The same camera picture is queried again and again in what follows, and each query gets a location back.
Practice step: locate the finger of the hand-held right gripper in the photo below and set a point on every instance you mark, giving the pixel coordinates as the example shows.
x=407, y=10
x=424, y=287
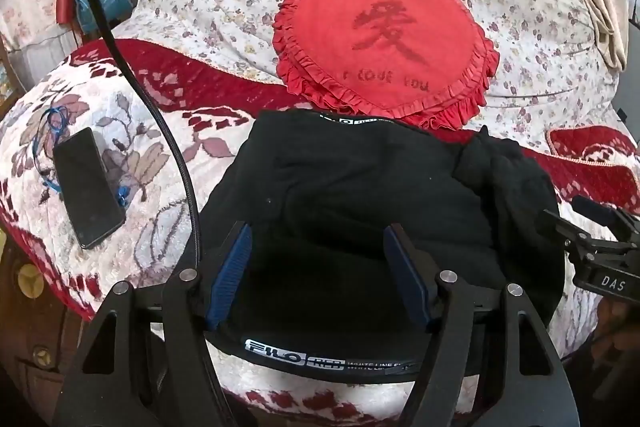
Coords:
x=595, y=209
x=565, y=229

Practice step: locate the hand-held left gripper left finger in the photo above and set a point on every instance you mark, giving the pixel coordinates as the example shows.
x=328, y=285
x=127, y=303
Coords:
x=234, y=267

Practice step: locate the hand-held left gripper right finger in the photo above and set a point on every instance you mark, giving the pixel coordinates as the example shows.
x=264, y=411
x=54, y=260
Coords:
x=402, y=272

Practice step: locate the black pants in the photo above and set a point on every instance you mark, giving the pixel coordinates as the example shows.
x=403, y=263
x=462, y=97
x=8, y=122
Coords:
x=350, y=187

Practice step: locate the person's right hand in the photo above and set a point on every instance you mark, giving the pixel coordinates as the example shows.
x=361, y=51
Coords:
x=617, y=332

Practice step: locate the red and white blanket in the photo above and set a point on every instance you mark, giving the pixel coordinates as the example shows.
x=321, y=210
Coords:
x=165, y=142

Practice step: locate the black smartphone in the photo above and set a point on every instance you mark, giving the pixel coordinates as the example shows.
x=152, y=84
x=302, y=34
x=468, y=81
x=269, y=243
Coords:
x=87, y=187

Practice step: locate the wooden cabinet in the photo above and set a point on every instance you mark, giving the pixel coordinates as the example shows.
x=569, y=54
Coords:
x=35, y=332

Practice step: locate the red heart-shaped pillow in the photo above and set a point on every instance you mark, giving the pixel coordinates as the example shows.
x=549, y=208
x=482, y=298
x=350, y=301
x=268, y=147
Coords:
x=385, y=42

